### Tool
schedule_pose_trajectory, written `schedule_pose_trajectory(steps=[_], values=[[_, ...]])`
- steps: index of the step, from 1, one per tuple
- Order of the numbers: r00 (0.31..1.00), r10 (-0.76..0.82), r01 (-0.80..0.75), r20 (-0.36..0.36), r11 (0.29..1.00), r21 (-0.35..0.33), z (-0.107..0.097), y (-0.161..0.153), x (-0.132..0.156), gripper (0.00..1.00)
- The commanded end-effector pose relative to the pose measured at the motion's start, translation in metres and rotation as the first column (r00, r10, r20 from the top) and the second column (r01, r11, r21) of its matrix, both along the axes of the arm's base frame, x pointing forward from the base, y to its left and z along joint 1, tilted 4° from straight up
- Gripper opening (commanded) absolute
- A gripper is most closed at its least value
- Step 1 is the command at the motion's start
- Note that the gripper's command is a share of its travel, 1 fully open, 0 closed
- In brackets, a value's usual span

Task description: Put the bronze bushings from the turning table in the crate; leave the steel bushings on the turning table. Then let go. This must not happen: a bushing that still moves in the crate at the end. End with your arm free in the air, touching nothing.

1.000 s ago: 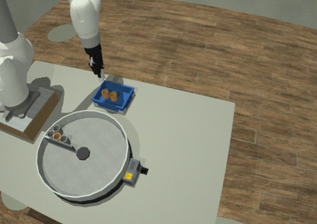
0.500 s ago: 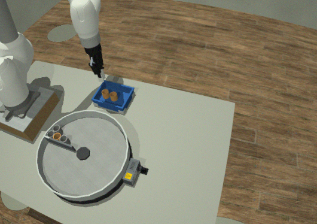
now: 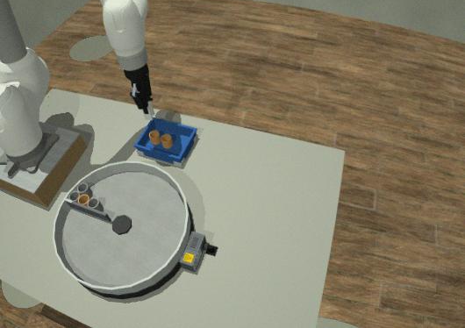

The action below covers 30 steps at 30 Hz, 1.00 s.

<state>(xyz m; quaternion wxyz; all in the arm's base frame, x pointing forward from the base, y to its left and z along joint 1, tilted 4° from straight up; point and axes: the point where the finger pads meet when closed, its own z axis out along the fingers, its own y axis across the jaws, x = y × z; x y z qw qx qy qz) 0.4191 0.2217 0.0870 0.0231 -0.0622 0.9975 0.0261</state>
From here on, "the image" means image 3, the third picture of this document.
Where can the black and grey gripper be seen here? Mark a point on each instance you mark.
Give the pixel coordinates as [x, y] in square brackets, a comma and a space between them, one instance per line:
[140, 92]

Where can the blue crate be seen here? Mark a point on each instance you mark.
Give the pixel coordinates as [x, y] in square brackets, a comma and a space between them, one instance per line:
[179, 133]

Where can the bronze bushing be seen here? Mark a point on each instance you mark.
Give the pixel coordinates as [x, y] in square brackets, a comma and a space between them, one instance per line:
[83, 199]
[155, 140]
[166, 141]

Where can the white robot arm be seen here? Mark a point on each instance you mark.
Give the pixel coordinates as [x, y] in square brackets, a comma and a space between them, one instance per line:
[25, 145]

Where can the grey metal bushing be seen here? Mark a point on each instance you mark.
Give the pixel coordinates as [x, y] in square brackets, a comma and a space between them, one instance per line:
[74, 196]
[94, 201]
[84, 189]

